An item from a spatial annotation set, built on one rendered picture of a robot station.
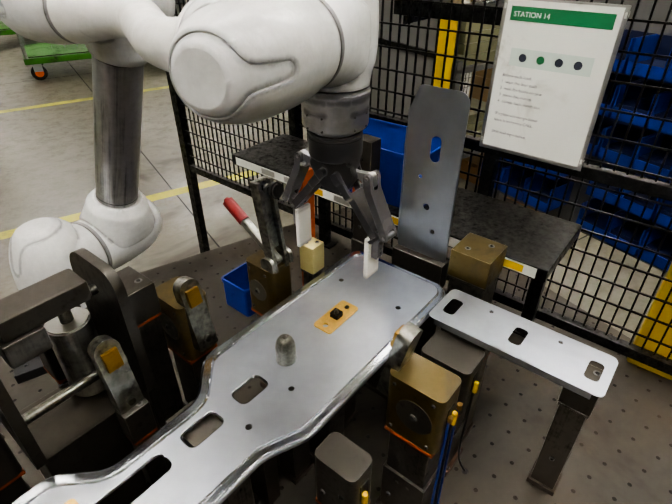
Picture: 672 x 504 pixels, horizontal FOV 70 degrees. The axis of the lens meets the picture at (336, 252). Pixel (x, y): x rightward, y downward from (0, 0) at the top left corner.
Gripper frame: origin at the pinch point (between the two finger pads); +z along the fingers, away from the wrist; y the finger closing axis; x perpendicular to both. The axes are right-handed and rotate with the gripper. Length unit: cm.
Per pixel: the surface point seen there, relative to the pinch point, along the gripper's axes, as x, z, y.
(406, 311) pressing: 9.0, 13.8, 8.8
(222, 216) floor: 115, 115, -191
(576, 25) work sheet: 55, -27, 13
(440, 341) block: 8.1, 15.8, 16.3
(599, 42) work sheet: 55, -25, 18
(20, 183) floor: 53, 115, -346
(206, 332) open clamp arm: -17.4, 12.6, -13.4
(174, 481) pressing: -35.9, 13.4, 3.6
